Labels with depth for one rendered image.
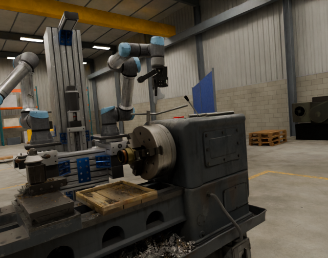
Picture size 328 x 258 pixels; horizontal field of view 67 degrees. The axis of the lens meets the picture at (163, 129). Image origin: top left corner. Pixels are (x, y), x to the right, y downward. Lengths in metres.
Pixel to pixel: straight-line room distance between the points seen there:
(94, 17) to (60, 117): 11.26
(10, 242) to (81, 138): 1.15
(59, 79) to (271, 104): 10.72
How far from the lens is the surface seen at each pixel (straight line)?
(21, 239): 1.05
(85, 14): 13.02
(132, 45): 1.46
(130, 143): 1.43
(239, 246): 1.78
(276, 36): 12.35
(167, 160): 1.36
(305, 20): 11.95
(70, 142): 2.01
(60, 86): 2.11
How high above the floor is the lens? 1.28
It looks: 3 degrees down
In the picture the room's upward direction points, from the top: 5 degrees counter-clockwise
